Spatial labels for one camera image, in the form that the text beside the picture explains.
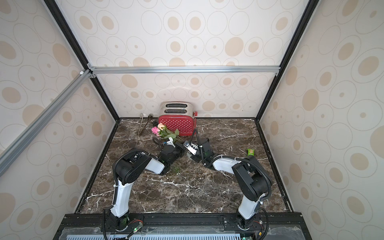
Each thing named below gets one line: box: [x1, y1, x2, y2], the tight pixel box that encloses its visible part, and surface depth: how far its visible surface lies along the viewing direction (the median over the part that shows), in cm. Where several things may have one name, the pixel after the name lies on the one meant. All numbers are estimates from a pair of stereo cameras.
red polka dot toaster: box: [158, 101, 198, 136], surface depth 102 cm
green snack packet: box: [247, 148, 255, 156], surface depth 102 cm
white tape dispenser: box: [183, 141, 199, 156], surface depth 82 cm
